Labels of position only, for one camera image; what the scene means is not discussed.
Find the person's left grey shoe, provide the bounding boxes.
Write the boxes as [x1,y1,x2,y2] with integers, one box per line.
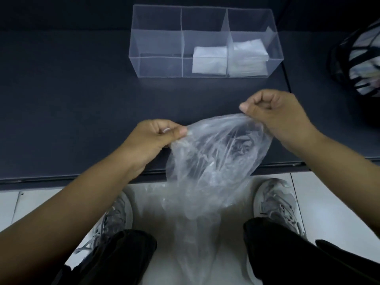
[73,191,133,255]

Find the person's grey shoe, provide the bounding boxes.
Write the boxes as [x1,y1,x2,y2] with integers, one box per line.
[73,191,133,255]
[253,178,307,238]

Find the pile of plastic bags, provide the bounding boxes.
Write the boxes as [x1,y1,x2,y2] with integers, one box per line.
[127,175,256,285]

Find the black trousers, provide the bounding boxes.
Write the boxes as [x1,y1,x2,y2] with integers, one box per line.
[50,217,380,285]

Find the person's right forearm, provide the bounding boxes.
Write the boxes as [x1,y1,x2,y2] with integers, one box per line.
[292,132,380,239]

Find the person's right grey shoe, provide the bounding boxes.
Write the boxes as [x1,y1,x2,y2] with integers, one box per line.
[253,178,307,238]

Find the person's left hand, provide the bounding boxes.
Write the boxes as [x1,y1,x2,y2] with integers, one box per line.
[117,119,188,176]

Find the clear three-compartment plastic box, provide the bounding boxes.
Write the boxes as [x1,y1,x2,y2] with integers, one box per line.
[128,4,285,79]

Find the person's left forearm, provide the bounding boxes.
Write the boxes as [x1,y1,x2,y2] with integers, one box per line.
[0,151,140,285]

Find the stack of plastic bags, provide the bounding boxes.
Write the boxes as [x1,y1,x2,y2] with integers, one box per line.
[227,38,270,77]

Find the black white striped tote bag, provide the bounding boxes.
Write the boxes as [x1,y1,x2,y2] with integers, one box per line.
[326,19,380,98]

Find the person's right hand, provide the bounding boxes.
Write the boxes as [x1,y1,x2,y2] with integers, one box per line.
[239,89,321,155]

